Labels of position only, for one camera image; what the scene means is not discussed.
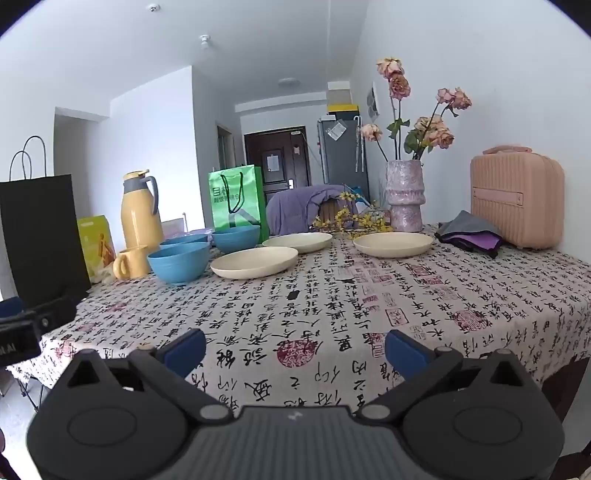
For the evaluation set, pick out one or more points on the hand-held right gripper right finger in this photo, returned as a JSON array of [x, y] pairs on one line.
[[406, 353]]

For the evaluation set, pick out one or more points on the ceiling sprinkler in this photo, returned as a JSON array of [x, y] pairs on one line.
[[204, 41]]

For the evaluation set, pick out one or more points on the grey refrigerator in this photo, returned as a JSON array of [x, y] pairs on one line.
[[341, 157]]

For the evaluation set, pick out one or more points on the yellow flower branch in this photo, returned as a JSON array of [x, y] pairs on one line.
[[364, 221]]

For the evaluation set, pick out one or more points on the white umbrella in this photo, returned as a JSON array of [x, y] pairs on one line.
[[359, 147]]

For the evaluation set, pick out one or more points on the bunch of dried pink roses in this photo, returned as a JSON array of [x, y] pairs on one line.
[[399, 85]]

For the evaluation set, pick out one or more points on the wooden chair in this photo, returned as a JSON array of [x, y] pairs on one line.
[[330, 210]]

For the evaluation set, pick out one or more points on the purple jacket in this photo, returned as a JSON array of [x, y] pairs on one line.
[[291, 207]]

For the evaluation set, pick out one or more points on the yellow thermos jug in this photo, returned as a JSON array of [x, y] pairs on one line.
[[141, 217]]

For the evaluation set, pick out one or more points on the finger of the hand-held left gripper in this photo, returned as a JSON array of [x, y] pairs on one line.
[[10, 307], [57, 314]]

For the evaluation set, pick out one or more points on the grey interior door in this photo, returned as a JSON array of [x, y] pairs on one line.
[[225, 147]]

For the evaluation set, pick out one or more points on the blue plastic item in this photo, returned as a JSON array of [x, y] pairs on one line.
[[356, 194]]

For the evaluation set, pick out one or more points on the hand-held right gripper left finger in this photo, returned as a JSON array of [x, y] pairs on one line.
[[187, 353]]

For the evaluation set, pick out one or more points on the yellow snack box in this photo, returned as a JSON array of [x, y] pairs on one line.
[[94, 249]]

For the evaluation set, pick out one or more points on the cream plate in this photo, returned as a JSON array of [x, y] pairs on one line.
[[298, 242], [392, 244], [254, 263]]

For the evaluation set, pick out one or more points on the pink speckled vase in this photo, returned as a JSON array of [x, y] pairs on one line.
[[404, 198]]

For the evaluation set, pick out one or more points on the blue bowl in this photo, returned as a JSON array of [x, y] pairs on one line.
[[235, 240], [178, 267], [184, 239]]

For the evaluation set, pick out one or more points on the clear plastic container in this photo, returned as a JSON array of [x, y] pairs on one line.
[[173, 227]]

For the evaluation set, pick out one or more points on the yellow mug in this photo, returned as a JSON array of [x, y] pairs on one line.
[[134, 263]]

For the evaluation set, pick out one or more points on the round ceiling lamp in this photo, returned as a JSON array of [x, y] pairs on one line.
[[289, 82]]

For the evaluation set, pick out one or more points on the printed calligraphy tablecloth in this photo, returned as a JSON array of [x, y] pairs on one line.
[[323, 300]]

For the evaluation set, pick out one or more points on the dark brown entrance door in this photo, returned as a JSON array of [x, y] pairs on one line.
[[281, 180]]

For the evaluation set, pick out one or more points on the pink hard-shell case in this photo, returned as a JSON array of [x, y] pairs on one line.
[[517, 198]]

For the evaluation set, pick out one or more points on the black paper bag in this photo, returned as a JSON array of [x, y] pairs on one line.
[[41, 230]]

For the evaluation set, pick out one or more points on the green paper bag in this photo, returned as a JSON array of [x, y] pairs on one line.
[[240, 198]]

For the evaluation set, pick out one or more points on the grey and purple cloth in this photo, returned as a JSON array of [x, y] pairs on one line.
[[466, 228]]

